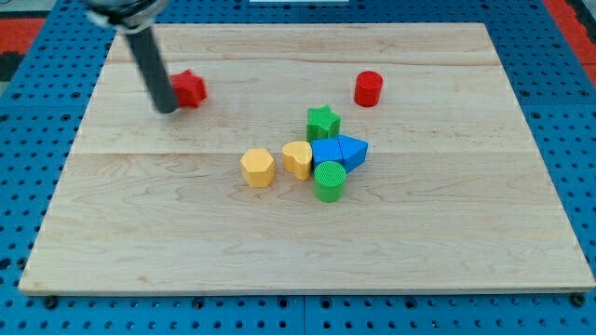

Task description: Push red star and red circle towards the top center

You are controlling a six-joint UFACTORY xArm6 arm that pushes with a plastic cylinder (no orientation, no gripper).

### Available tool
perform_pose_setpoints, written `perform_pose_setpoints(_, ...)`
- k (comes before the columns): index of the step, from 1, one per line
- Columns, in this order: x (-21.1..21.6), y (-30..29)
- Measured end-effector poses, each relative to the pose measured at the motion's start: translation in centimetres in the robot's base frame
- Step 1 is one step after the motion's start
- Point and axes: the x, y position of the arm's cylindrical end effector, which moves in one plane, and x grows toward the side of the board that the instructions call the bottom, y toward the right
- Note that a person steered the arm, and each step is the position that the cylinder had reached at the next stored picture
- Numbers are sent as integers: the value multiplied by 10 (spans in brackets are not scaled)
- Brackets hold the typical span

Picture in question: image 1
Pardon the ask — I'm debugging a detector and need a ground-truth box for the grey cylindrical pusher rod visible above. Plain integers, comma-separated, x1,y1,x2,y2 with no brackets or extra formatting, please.
126,27,179,114

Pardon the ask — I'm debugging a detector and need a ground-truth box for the red star block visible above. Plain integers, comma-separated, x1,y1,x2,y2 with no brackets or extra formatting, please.
169,69,208,108

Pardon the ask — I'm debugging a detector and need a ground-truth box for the green star block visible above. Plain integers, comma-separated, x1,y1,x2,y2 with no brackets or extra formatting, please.
306,105,342,141

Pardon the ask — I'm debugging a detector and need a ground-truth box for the yellow hexagon block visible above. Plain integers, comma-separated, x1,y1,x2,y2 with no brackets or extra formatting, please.
240,148,276,188

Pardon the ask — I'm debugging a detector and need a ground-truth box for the yellow heart block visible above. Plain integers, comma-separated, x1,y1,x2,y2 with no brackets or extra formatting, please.
282,141,313,181

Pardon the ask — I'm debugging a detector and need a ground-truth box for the green cylinder block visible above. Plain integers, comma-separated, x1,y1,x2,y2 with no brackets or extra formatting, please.
314,161,347,203

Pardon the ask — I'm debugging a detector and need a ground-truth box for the blue triangle block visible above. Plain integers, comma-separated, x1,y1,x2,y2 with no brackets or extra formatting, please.
337,135,368,173

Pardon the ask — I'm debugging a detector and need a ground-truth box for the red cylinder block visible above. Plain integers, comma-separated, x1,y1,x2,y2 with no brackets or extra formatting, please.
354,71,384,107

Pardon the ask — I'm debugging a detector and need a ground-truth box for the wooden board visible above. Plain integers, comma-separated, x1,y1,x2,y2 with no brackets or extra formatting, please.
20,23,595,296

